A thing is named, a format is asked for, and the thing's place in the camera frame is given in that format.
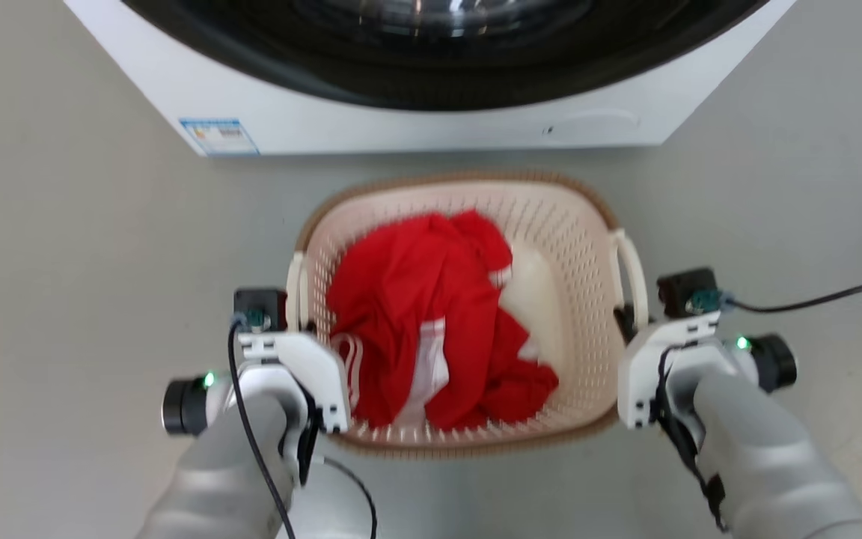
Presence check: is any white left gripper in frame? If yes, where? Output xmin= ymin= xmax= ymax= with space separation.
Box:
xmin=238 ymin=320 xmax=352 ymax=436

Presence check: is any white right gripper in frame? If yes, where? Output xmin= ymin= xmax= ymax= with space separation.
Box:
xmin=614 ymin=303 xmax=724 ymax=430

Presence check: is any beige plastic laundry basket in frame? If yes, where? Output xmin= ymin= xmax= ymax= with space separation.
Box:
xmin=285 ymin=171 xmax=649 ymax=460

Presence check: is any red garment with white stripes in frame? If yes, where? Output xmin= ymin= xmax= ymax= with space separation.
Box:
xmin=325 ymin=210 xmax=560 ymax=431

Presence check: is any white washing machine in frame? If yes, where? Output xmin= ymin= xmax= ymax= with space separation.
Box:
xmin=63 ymin=0 xmax=798 ymax=158

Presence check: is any blue white energy label sticker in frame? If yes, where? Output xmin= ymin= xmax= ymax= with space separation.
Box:
xmin=179 ymin=118 xmax=260 ymax=156

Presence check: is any black round washer door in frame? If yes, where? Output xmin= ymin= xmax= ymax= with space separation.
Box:
xmin=120 ymin=0 xmax=772 ymax=112

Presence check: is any black left camera cable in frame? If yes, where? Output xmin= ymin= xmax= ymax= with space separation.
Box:
xmin=227 ymin=318 xmax=299 ymax=539

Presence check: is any black camera cable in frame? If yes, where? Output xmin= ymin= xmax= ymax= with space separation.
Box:
xmin=227 ymin=318 xmax=299 ymax=539
xmin=723 ymin=272 xmax=862 ymax=314

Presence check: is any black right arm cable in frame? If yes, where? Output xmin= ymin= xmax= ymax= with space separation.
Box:
xmin=649 ymin=343 xmax=728 ymax=531

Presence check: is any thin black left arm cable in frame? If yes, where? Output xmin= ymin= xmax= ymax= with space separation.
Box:
xmin=320 ymin=457 xmax=379 ymax=539

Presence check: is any black right camera cable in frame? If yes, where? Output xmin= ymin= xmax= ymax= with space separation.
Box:
xmin=723 ymin=272 xmax=862 ymax=314

